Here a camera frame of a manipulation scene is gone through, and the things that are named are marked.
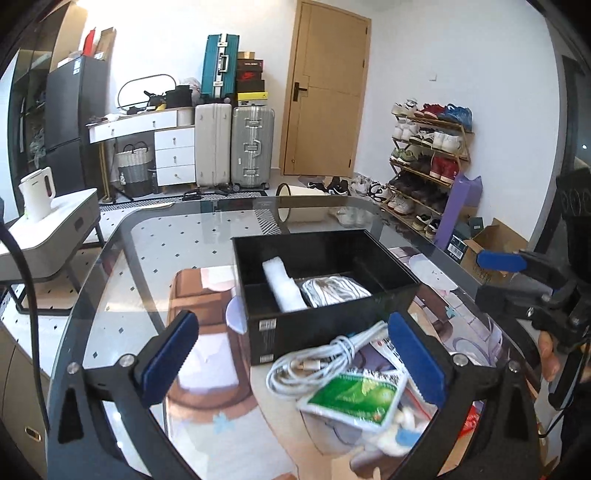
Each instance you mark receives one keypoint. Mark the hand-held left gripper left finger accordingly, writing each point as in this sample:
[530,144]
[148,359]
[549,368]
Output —
[168,360]

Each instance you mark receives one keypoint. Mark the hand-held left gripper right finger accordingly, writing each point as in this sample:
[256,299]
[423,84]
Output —
[415,364]

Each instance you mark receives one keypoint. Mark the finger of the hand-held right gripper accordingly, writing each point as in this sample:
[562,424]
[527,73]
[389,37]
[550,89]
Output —
[508,300]
[501,261]

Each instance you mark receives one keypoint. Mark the green wet wipe packet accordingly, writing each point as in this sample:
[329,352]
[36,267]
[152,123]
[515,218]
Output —
[355,397]

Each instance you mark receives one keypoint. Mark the white plush toy blue tail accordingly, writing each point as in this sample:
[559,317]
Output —
[392,438]

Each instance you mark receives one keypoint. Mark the black cardboard box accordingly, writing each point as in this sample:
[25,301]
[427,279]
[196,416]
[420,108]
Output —
[295,332]

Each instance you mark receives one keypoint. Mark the person's right hand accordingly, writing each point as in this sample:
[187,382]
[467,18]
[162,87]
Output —
[549,357]

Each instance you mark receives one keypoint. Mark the open cardboard box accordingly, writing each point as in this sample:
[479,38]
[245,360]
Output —
[496,240]

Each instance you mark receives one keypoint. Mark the printed cartoon mat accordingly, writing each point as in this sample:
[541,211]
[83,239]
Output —
[207,369]

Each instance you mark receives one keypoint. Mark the small dark boxes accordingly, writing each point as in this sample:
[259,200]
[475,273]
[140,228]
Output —
[457,244]

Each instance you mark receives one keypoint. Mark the purple bag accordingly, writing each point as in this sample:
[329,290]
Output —
[457,212]

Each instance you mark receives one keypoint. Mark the red plastic bag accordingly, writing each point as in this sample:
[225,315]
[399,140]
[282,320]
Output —
[472,415]

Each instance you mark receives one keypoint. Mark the white foam roll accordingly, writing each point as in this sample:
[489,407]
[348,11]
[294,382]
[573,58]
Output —
[284,286]

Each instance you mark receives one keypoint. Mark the shoe rack with shoes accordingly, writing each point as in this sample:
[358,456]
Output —
[429,138]

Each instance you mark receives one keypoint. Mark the white sneakers black trim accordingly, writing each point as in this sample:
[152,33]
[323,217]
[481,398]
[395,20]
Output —
[371,189]

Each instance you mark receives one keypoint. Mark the grey side table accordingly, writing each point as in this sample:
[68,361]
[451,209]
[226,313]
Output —
[46,235]

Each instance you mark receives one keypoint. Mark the woven laundry basket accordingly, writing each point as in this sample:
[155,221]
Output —
[131,170]

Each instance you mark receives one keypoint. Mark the white trash bin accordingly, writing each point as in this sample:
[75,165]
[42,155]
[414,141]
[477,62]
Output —
[304,203]

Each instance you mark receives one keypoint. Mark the white vanity desk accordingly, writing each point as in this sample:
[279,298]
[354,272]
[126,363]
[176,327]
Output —
[173,152]

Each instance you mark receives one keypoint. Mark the white electric kettle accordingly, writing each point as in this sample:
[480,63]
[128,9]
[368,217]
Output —
[37,194]

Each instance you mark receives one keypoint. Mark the cream suitcase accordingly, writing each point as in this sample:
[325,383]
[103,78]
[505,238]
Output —
[212,143]

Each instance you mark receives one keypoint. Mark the silver suitcase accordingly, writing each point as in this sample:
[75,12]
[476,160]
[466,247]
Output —
[251,147]

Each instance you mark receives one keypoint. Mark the wooden door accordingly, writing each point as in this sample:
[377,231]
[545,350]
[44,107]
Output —
[323,115]

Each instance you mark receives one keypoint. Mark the white cylinder container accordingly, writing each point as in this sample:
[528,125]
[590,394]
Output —
[185,116]

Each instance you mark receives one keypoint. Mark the black fridge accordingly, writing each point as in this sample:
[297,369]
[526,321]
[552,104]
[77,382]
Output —
[74,115]

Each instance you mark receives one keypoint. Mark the black bag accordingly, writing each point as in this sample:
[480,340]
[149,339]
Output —
[178,97]

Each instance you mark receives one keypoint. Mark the oval mirror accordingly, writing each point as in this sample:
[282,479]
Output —
[138,92]

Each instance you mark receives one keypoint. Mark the dark glass cabinet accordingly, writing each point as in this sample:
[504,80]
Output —
[27,115]

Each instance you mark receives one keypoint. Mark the plain black shoe box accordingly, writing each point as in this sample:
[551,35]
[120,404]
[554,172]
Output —
[250,86]

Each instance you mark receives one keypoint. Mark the teal suitcase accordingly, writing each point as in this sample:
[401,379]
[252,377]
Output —
[219,69]

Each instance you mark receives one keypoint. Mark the black shoe box red logo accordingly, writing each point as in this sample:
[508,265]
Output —
[250,70]

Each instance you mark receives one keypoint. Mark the black metal frame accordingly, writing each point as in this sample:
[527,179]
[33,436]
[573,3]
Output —
[561,138]

